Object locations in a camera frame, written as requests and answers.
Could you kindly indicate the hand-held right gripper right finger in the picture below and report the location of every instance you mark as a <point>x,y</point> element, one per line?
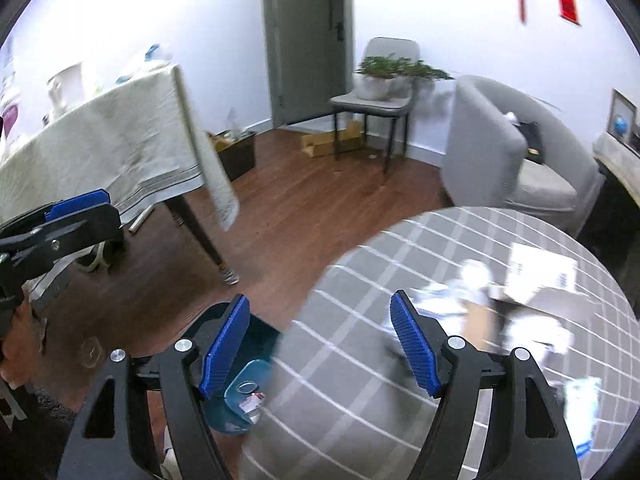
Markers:
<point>412,345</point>

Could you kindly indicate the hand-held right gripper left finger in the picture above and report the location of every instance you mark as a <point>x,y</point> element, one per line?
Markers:
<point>225,345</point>

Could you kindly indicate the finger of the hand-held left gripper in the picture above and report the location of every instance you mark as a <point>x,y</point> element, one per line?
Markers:
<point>80,203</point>

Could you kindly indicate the teal plastic bin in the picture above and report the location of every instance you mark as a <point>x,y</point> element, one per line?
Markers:
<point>260,340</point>

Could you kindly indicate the brown cardboard piece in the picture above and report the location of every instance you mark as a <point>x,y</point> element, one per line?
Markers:
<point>482,327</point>

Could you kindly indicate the white wrapper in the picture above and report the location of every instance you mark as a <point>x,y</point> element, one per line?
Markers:
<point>465,285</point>

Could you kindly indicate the white paper carton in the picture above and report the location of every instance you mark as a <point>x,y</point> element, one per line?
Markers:
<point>540,272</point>

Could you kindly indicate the blue and white packet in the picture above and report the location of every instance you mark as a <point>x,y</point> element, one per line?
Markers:
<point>582,415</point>

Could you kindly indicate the white tube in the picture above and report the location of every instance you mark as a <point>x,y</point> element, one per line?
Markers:
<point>138,221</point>

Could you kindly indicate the round table, grey checked cloth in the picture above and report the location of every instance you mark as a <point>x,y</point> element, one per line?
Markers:
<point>350,310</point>

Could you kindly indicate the dark wooden table leg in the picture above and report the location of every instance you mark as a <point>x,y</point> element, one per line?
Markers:
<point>200,240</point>

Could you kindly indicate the black storage box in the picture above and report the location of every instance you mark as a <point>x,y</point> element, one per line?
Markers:
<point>237,157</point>

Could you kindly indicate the blue and white bag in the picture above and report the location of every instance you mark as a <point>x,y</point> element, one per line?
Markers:
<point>157,52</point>

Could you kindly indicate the clear plastic bottle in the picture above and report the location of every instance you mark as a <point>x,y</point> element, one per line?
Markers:
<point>233,120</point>

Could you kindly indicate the grey tub armchair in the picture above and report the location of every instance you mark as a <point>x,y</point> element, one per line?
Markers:
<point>490,150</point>

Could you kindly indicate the person's dark clothing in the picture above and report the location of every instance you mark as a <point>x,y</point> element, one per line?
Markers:
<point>30,435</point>

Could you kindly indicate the flat cardboard box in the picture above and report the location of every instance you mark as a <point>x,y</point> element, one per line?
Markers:
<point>327,142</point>

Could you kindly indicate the black bag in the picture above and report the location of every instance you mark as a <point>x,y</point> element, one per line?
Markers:
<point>532,142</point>

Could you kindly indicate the grey dining chair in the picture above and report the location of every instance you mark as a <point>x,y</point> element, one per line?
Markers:
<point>372,105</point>

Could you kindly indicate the white paper on armchair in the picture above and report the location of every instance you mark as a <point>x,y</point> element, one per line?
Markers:
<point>511,116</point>

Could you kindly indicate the potted green plant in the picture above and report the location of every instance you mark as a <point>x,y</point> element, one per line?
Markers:
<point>385,72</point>

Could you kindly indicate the grey door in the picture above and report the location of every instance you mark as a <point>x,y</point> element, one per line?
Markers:
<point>305,45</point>

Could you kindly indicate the cabinet with beige cloth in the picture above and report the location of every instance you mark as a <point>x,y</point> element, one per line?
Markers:
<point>617,157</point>

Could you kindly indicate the blue desk globe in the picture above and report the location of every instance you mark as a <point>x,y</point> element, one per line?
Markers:
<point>622,125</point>

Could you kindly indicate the framed picture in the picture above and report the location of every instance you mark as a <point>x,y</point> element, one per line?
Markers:
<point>620,107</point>

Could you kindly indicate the red wall banner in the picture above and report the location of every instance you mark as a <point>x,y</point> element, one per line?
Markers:
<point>566,0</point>

